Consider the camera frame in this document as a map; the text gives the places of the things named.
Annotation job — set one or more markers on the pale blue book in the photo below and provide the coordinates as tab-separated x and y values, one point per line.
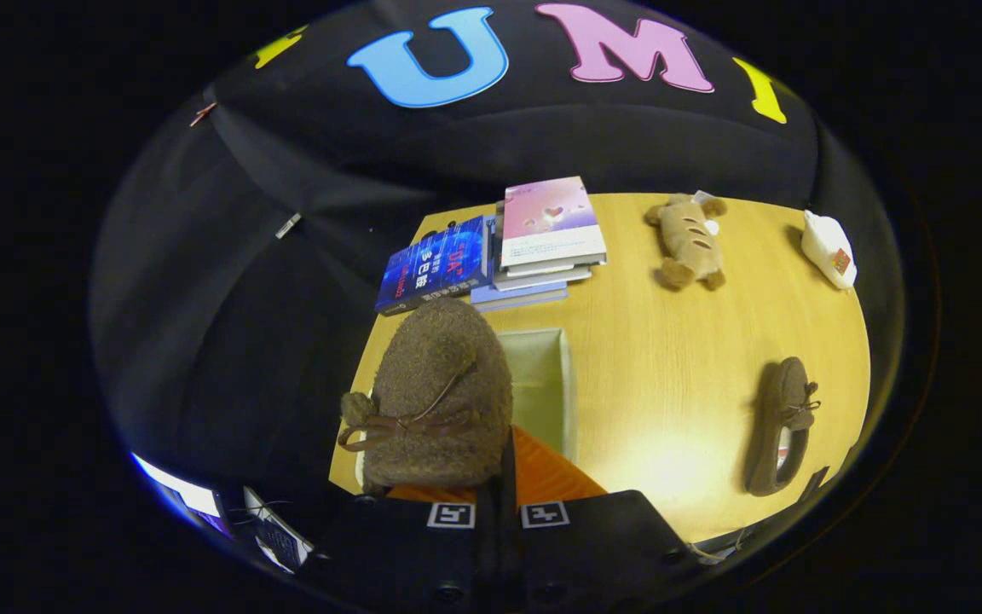
516	298

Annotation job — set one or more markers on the brown fuzzy shoe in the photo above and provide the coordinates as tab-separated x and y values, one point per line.
440	384
785	401

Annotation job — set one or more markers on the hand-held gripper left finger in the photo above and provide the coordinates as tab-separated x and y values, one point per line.
406	554

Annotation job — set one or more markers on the brown plush toy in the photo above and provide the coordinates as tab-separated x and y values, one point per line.
689	243

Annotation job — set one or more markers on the silver metal clip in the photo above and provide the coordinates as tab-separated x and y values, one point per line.
288	225

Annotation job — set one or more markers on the green fabric storage box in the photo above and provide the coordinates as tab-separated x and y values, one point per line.
538	384

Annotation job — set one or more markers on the pink book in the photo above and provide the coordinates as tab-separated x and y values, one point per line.
551	222

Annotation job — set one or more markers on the white book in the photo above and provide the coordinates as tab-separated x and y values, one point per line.
542	277

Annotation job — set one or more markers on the wooden clothes peg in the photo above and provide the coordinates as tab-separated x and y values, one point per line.
203	113

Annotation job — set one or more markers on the lit computer screen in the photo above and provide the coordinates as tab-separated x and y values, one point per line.
188	495

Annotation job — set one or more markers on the white plush toy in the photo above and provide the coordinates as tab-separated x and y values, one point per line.
828	247

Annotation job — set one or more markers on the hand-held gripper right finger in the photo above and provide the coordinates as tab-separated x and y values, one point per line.
593	554

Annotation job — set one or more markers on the dark blue book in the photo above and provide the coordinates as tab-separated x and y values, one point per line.
436	264

